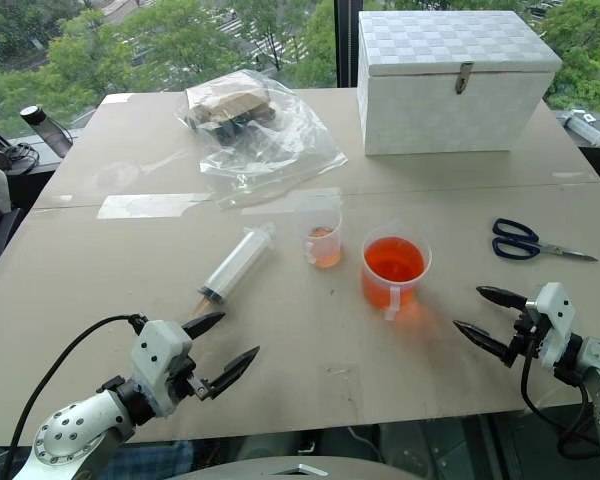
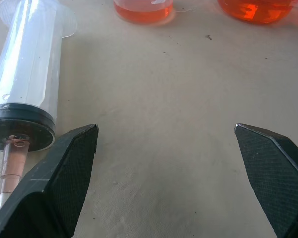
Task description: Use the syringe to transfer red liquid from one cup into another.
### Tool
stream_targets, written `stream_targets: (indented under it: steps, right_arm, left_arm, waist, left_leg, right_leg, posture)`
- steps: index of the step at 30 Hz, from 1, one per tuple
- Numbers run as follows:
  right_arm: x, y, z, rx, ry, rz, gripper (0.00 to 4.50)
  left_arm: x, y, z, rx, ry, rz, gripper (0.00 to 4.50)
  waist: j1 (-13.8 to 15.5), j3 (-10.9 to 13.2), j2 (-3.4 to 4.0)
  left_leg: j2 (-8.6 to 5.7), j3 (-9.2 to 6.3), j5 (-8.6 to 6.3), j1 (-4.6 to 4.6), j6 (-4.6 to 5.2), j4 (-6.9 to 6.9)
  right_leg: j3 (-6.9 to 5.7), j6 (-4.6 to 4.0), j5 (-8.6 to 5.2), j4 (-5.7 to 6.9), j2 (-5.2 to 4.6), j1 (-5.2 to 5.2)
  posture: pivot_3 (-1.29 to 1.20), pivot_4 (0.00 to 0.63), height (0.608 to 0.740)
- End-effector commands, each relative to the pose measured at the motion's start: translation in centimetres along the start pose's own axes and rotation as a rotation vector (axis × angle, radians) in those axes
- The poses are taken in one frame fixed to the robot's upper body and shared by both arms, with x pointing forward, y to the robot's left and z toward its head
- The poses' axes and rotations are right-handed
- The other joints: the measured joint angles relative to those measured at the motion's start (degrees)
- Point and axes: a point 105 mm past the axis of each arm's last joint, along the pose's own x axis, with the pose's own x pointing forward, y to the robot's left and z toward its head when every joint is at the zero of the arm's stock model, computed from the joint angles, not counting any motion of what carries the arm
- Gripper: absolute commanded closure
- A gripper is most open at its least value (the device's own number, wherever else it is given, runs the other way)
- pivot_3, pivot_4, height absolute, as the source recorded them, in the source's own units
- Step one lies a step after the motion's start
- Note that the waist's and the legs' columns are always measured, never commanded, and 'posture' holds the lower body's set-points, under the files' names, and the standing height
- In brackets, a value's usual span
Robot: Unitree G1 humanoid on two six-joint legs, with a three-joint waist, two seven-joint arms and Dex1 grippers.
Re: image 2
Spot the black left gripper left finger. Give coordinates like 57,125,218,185
0,123,99,238

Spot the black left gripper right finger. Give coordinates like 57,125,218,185
234,123,298,238

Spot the large clear plastic syringe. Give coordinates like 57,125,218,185
0,0,79,211

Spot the large flask with orange liquid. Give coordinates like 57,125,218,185
217,0,298,27

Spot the small beaker with orange liquid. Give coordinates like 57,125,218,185
113,0,176,25

